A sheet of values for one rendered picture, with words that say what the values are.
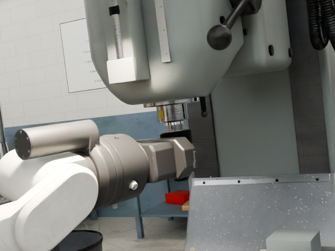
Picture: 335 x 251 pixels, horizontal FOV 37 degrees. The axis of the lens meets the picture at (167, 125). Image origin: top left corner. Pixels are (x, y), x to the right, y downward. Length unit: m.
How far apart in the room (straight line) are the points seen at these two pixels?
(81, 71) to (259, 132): 5.07
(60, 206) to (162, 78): 0.22
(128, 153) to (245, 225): 0.51
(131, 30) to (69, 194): 0.22
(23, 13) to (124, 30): 6.04
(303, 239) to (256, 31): 0.32
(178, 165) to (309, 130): 0.44
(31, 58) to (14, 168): 5.98
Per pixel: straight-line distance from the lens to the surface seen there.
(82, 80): 6.06
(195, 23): 0.65
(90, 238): 2.92
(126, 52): 0.63
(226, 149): 1.12
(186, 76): 0.65
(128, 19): 0.63
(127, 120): 5.72
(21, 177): 0.58
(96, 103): 5.96
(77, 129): 0.59
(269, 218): 1.07
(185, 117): 0.73
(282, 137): 1.07
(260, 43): 0.80
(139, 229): 4.96
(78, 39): 6.09
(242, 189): 1.10
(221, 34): 0.59
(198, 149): 0.73
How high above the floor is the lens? 1.31
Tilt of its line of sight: 3 degrees down
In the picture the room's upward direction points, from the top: 7 degrees counter-clockwise
